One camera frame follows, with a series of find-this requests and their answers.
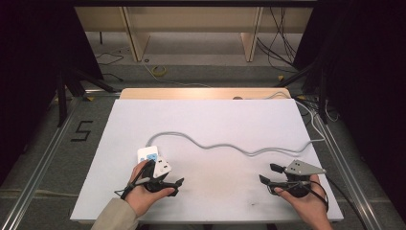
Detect light wooden shelf unit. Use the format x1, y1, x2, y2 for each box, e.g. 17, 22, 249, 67
74, 6, 314, 63

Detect wooden table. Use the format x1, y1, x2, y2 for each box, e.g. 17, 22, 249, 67
119, 87, 292, 101

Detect bundle of black cables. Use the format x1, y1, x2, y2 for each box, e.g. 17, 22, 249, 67
256, 6, 305, 74

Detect white floor cable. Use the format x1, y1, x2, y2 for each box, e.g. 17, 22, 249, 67
142, 58, 213, 89

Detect black floor cable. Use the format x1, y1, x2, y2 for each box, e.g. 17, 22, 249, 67
95, 52, 125, 83

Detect aluminium floor rail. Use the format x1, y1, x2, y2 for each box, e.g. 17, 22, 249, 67
313, 113, 386, 230
0, 95, 84, 230

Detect black stand legs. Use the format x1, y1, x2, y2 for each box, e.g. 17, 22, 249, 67
273, 61, 330, 126
56, 67, 118, 128

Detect grey power strip cable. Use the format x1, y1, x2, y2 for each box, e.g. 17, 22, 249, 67
146, 91, 327, 158

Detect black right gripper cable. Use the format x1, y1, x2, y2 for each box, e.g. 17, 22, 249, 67
303, 174, 370, 230

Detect person's right hand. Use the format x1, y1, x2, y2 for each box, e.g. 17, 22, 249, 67
274, 173, 333, 224

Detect white table cover board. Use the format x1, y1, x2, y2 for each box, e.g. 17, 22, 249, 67
70, 98, 345, 223

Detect yellow tape roll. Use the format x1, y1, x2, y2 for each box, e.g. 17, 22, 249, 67
150, 65, 168, 78

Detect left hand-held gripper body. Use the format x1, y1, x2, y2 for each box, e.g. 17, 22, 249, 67
142, 155, 176, 195

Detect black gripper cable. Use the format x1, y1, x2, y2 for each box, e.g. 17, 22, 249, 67
303, 174, 370, 230
114, 161, 154, 201

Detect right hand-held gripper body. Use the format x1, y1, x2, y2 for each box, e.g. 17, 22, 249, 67
271, 159, 327, 198

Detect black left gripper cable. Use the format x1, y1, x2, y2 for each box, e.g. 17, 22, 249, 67
114, 161, 154, 201

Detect person's left hand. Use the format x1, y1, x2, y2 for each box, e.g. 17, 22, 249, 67
124, 159, 176, 219

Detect dark curtain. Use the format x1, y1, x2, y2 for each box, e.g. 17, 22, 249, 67
0, 0, 104, 186
292, 0, 406, 224

